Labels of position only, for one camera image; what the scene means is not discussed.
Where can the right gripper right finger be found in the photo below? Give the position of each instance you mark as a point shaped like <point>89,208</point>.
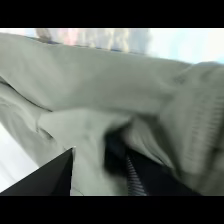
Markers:
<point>160,181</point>

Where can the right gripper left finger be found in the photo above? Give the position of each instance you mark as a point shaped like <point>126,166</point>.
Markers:
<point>50,178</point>

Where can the dark green shirt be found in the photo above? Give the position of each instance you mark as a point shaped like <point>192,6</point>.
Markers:
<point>100,86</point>

